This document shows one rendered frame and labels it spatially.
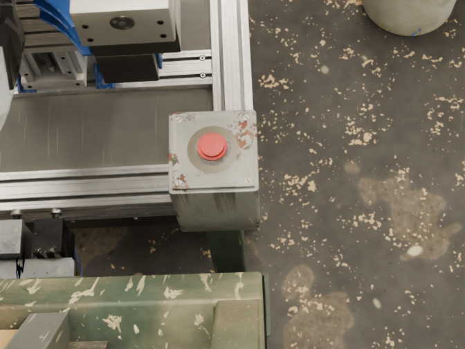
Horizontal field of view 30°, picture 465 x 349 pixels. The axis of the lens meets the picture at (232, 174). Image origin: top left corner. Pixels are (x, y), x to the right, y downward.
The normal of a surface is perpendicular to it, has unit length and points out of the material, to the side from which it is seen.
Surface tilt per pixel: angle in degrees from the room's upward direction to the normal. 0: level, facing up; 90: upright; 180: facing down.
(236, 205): 90
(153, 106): 0
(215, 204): 90
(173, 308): 32
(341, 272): 0
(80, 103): 0
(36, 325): 58
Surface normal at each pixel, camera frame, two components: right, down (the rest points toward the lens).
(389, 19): -0.53, 0.80
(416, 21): 0.00, 0.95
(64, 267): -0.04, -0.36
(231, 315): -0.04, -0.98
